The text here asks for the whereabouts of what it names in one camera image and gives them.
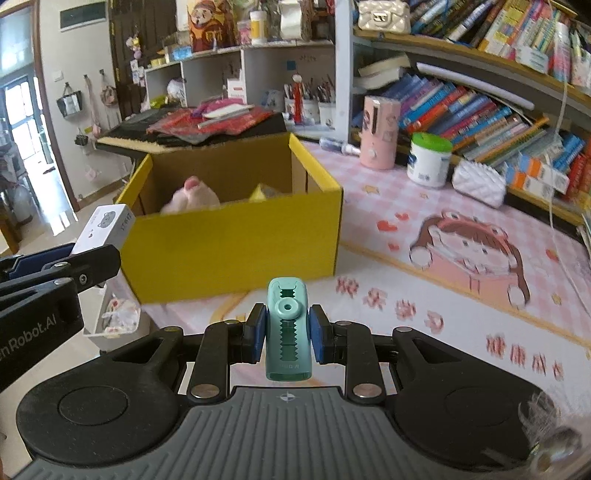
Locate white plastic bin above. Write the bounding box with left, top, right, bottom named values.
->
left=83, top=284, right=141, bottom=340

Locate pink hanging bag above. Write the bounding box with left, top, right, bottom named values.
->
left=99, top=76, right=118, bottom=108

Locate white shelf unit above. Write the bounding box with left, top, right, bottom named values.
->
left=144, top=39, right=338, bottom=134

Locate red bearded plush figure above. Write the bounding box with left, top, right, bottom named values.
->
left=187, top=0, right=238, bottom=52

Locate white can with green lid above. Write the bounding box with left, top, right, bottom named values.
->
left=406, top=132, right=454, bottom=188

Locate white booklet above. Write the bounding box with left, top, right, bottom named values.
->
left=198, top=104, right=254, bottom=120

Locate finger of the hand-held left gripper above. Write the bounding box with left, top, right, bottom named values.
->
left=0, top=244, right=75, bottom=282
left=0, top=244, right=122, bottom=298

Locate black tote bag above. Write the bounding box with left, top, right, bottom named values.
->
left=57, top=82, right=84, bottom=120

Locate pink cylindrical humidifier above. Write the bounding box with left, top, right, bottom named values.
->
left=360, top=95, right=402, bottom=171

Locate large pink plush pig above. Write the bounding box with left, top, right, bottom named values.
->
left=159, top=176, right=221, bottom=215

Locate wooden bookshelf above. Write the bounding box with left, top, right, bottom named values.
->
left=351, top=0, right=591, bottom=227

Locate white quilted pouch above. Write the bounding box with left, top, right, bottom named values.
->
left=451, top=159, right=508, bottom=209

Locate red tassel ornament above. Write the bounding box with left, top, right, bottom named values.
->
left=292, top=74, right=305, bottom=124

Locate white plastic bottle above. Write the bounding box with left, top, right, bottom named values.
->
left=250, top=10, right=269, bottom=45

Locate cream quilted handbag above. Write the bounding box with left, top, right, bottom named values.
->
left=358, top=0, right=411, bottom=35

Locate small white box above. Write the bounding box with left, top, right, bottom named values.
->
left=71, top=204, right=136, bottom=257

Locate row of slanted books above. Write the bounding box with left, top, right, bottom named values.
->
left=397, top=76, right=591, bottom=204

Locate thick beige book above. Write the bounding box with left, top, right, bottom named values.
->
left=355, top=53, right=413, bottom=90

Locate yellow cardboard box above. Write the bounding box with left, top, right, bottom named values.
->
left=115, top=133, right=345, bottom=305

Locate red cloth on piano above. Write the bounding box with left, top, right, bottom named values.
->
left=148, top=106, right=273, bottom=137

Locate white rolled paper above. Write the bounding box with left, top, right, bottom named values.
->
left=417, top=62, right=535, bottom=112

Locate dark wall panel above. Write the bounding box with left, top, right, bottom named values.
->
left=60, top=0, right=109, bottom=32

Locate white ribbon roll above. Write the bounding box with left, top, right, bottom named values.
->
left=279, top=0, right=308, bottom=41

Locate shelf of upright books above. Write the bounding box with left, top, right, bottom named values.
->
left=409, top=0, right=591, bottom=88

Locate black electronic keyboard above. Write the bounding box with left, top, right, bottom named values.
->
left=95, top=108, right=287, bottom=153

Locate pink checkered printed tablecloth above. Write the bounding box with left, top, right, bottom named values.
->
left=106, top=134, right=591, bottom=398

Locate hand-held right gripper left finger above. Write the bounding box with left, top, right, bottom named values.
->
left=102, top=305, right=267, bottom=400

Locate dark wooden door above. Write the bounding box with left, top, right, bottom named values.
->
left=108, top=0, right=183, bottom=125

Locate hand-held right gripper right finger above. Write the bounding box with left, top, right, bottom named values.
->
left=308, top=305, right=467, bottom=401

